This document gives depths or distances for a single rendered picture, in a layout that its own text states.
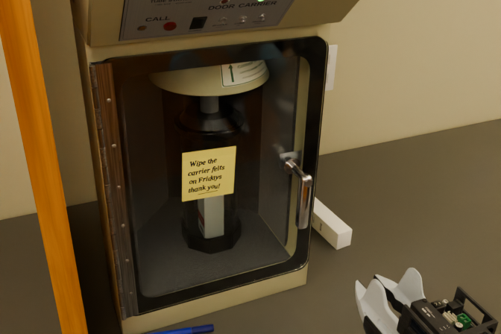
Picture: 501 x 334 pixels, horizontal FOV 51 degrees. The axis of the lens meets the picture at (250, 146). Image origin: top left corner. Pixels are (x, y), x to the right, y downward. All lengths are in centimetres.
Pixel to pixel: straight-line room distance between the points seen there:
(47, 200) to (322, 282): 54
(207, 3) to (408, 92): 98
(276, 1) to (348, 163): 78
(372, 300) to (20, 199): 81
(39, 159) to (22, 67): 10
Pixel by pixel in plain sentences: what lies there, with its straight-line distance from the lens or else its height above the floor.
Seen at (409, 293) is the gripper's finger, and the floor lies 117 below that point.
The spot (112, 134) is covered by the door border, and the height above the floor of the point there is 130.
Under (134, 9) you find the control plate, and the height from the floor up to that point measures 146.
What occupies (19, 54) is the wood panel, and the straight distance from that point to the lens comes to 53.
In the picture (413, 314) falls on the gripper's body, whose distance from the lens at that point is 55.
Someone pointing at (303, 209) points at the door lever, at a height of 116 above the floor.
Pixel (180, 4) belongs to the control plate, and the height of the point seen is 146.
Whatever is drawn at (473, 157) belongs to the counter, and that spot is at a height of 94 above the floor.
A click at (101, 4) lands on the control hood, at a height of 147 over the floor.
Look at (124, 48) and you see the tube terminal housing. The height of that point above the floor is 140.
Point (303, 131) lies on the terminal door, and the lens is 76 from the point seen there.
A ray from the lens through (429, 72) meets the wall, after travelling 150.
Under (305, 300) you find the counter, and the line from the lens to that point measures 93.
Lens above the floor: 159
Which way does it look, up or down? 28 degrees down
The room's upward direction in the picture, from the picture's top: 1 degrees clockwise
